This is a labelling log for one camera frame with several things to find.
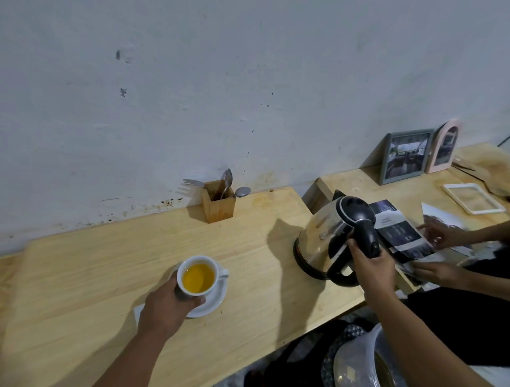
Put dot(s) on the black garment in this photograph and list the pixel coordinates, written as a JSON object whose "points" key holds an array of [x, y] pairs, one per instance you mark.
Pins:
{"points": [[466, 323]]}

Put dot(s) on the yellow tea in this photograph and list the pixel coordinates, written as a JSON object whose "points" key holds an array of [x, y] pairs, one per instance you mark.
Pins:
{"points": [[198, 274]]}

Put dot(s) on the metal fork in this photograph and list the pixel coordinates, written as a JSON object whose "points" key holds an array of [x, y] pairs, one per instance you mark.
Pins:
{"points": [[194, 183]]}

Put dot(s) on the person's left thumb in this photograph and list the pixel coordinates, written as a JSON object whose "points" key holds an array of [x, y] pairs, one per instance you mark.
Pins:
{"points": [[195, 302]]}

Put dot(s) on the short metal spoon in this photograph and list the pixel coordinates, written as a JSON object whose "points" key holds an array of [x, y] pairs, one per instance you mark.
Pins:
{"points": [[243, 191]]}

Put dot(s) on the person's right hand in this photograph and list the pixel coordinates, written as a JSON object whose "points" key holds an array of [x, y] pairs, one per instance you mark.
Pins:
{"points": [[374, 275]]}

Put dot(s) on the white picture frame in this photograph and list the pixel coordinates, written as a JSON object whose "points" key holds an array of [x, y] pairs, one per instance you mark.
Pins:
{"points": [[494, 206]]}

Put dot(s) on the white paper napkin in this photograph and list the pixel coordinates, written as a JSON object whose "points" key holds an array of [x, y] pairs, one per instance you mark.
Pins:
{"points": [[138, 313]]}

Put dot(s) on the black patterned cloth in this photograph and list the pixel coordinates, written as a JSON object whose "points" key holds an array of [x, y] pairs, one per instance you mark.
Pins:
{"points": [[302, 359]]}

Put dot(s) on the another person's forearm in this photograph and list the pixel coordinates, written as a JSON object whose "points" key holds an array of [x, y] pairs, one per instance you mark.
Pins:
{"points": [[490, 232], [488, 287]]}

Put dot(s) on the wooden tray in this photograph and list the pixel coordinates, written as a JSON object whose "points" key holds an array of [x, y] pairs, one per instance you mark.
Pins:
{"points": [[408, 284]]}

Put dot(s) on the tall metal spoon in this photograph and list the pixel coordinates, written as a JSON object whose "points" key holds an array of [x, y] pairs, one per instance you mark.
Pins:
{"points": [[227, 179]]}

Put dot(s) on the person's left hand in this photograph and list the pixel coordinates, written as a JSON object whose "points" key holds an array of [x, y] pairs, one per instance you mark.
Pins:
{"points": [[159, 307]]}

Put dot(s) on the white-edged photo print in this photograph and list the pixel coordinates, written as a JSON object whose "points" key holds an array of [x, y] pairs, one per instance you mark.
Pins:
{"points": [[442, 215]]}

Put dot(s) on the person's left forearm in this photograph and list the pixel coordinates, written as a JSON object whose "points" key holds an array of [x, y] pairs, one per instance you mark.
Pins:
{"points": [[131, 361]]}

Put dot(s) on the person's right fingers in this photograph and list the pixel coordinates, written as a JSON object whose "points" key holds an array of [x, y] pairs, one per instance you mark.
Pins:
{"points": [[354, 249]]}

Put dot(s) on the wooden utensil holder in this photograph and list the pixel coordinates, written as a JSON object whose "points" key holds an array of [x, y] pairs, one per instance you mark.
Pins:
{"points": [[218, 205]]}

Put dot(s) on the grey picture frame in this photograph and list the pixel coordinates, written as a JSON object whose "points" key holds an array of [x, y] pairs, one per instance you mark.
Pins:
{"points": [[406, 156]]}

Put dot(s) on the white cup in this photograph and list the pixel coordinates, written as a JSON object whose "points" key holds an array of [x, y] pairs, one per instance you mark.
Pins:
{"points": [[187, 290]]}

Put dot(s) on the person's right forearm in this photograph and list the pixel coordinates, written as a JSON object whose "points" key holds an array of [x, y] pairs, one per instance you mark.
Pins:
{"points": [[418, 343]]}

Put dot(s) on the white plastic chair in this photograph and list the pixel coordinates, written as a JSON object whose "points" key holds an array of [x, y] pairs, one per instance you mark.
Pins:
{"points": [[358, 359]]}

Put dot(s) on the white saucer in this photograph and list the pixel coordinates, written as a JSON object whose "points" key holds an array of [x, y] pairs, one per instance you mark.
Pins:
{"points": [[215, 299]]}

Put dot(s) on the pink arched picture frame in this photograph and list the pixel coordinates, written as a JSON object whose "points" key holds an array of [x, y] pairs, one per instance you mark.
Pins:
{"points": [[443, 149]]}

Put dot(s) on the dark photo print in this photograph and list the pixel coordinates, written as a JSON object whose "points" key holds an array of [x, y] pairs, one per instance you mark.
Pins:
{"points": [[402, 233]]}

